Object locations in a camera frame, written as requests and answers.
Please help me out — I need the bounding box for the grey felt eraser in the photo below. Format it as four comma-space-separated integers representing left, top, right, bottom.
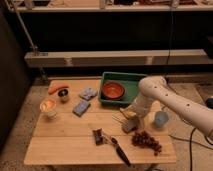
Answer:
122, 118, 139, 133

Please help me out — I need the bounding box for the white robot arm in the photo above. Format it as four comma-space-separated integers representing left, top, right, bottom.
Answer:
131, 76, 213, 140

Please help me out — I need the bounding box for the green plastic tray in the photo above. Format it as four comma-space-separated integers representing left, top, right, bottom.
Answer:
98, 72, 145, 106

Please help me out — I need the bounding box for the metal fork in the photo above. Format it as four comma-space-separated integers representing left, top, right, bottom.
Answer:
112, 116, 124, 124

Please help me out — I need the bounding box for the wooden spoon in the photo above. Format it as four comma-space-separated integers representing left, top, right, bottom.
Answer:
119, 108, 131, 119

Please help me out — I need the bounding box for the bunch of dark grapes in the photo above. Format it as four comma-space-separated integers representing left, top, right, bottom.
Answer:
132, 131, 162, 156

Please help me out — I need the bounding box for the blue plastic cup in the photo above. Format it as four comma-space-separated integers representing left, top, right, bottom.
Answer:
154, 111, 169, 128

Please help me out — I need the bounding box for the orange bowl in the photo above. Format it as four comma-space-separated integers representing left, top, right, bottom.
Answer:
102, 82, 125, 100

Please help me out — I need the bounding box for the dark chocolate wrapper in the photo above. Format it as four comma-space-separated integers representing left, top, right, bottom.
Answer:
93, 129, 104, 145

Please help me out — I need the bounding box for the wooden table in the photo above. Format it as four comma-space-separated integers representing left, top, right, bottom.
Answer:
24, 80, 176, 165

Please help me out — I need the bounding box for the small metal cup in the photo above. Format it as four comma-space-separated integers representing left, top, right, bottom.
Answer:
58, 89, 69, 103

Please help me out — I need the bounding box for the white lower shelf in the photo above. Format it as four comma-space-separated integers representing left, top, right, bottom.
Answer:
25, 49, 213, 68

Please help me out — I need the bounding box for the white shelf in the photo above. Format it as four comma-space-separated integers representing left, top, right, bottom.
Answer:
25, 49, 213, 68
4, 0, 213, 12

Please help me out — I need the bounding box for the orange carrot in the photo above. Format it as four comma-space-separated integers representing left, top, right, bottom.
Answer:
48, 84, 69, 95

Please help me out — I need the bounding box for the white upper shelf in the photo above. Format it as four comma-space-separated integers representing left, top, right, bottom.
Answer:
4, 0, 213, 12

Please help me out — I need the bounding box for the black floor cable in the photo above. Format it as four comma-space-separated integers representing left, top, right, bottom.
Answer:
168, 128, 213, 171

